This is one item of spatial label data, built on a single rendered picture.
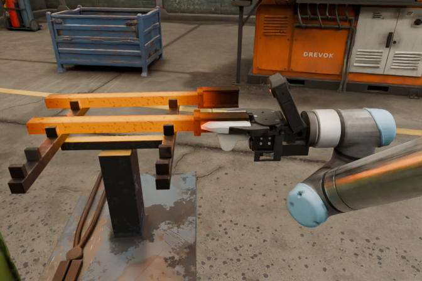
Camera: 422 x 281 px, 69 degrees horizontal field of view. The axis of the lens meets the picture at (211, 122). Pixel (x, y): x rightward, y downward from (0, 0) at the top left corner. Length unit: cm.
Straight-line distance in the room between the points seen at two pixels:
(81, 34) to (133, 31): 65
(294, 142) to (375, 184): 18
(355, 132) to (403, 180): 17
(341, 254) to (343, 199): 114
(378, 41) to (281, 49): 95
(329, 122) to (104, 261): 52
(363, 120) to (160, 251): 48
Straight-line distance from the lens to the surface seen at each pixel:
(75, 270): 70
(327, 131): 60
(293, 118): 58
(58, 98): 74
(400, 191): 50
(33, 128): 65
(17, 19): 775
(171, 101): 67
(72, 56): 427
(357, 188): 52
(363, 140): 64
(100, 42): 402
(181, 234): 72
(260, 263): 155
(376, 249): 177
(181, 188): 84
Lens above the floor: 120
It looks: 27 degrees down
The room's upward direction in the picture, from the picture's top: straight up
